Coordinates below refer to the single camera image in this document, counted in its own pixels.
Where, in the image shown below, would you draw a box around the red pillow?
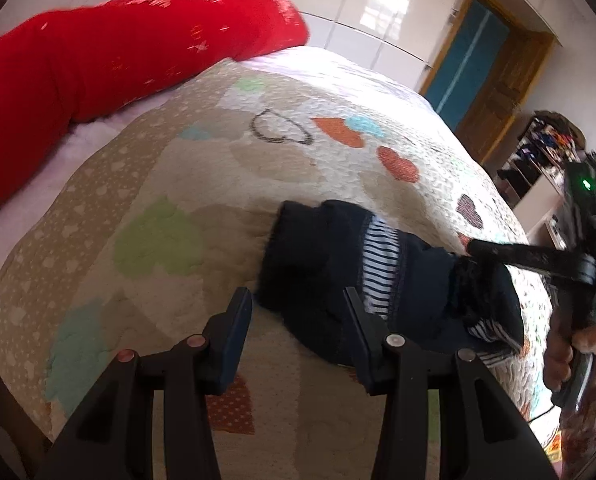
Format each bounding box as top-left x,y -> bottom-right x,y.
0,0 -> 311,231

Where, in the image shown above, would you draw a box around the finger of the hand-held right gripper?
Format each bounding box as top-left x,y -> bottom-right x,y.
466,238 -> 596,291

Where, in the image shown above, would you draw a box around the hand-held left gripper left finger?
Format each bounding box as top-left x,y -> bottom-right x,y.
34,287 -> 254,480

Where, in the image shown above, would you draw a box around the person's right hand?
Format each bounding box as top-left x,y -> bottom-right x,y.
544,305 -> 596,393

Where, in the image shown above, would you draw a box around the white wardrobe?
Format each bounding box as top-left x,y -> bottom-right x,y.
273,0 -> 474,96

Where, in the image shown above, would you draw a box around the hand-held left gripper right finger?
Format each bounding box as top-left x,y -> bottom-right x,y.
343,287 -> 562,480

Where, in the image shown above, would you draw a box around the wooden door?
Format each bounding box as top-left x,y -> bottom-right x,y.
420,0 -> 557,165

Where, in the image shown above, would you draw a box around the dark navy striped pants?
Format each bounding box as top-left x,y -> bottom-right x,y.
254,200 -> 525,367

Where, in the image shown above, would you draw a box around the heart patterned quilt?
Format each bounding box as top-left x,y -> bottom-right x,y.
0,58 -> 564,480

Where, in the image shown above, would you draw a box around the cluttered shelf unit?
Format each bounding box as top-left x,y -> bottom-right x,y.
496,110 -> 589,251

